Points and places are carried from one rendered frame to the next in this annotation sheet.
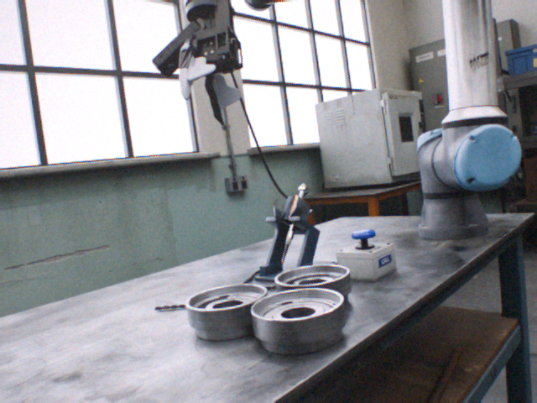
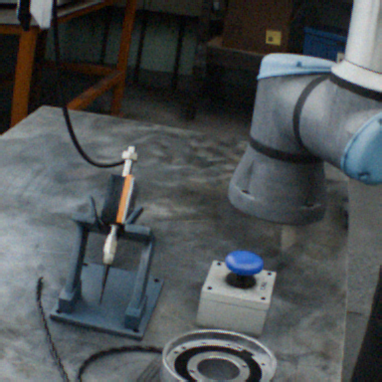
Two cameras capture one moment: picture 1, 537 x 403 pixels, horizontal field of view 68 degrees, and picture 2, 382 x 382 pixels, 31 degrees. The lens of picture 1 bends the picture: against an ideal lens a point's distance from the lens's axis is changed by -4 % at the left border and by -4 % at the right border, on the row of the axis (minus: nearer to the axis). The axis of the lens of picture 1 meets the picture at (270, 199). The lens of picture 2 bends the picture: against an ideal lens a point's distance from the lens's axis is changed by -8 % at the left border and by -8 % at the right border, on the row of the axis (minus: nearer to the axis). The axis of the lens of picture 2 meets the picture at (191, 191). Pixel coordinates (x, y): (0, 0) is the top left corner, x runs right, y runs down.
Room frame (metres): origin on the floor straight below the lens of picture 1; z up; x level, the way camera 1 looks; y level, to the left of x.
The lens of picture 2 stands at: (0.19, 0.31, 1.22)
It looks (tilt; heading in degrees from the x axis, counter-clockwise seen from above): 23 degrees down; 323
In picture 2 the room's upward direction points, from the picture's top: 8 degrees clockwise
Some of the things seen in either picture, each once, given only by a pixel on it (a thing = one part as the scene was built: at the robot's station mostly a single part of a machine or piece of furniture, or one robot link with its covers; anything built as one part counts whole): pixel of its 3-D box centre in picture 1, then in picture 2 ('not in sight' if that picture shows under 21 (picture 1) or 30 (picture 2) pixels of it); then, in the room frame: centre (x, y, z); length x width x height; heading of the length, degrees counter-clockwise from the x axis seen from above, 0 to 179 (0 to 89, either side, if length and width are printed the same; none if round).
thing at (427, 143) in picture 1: (447, 159); (299, 97); (0.90, -0.40, 0.97); 0.13 x 0.12 x 0.14; 179
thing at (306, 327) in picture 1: (299, 320); not in sight; (0.46, -0.01, 0.82); 0.10 x 0.10 x 0.04
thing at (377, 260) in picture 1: (368, 259); (238, 294); (0.68, -0.15, 0.82); 0.08 x 0.07 x 0.05; 135
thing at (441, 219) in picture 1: (451, 211); (284, 171); (0.90, -0.40, 0.85); 0.15 x 0.15 x 0.10
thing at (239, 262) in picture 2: (364, 244); (241, 277); (0.68, -0.14, 0.85); 0.04 x 0.04 x 0.05
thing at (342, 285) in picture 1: (313, 288); (217, 375); (0.57, -0.04, 0.82); 0.10 x 0.10 x 0.04
